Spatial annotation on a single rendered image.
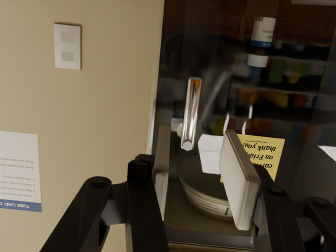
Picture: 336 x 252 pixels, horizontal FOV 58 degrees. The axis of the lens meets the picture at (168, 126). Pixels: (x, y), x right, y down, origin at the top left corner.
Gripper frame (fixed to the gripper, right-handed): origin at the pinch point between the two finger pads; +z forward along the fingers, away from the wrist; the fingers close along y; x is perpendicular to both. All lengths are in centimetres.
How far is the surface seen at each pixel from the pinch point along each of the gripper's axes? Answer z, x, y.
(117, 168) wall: 66, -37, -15
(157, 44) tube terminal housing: 23.2, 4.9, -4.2
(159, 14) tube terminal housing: 23.2, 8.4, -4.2
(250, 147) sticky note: 21.8, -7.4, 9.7
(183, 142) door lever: 16.9, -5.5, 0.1
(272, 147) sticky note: 21.8, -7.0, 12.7
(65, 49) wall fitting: 66, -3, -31
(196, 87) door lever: 16.9, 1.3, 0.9
